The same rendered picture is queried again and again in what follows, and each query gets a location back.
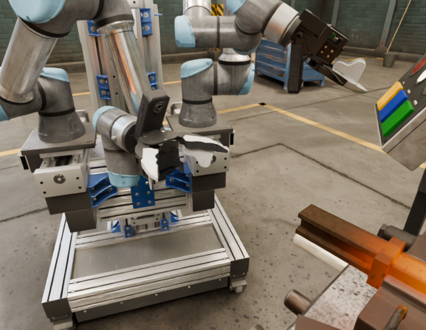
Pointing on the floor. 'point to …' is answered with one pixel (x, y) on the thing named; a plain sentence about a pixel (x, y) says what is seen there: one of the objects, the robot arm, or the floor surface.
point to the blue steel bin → (280, 63)
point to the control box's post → (421, 201)
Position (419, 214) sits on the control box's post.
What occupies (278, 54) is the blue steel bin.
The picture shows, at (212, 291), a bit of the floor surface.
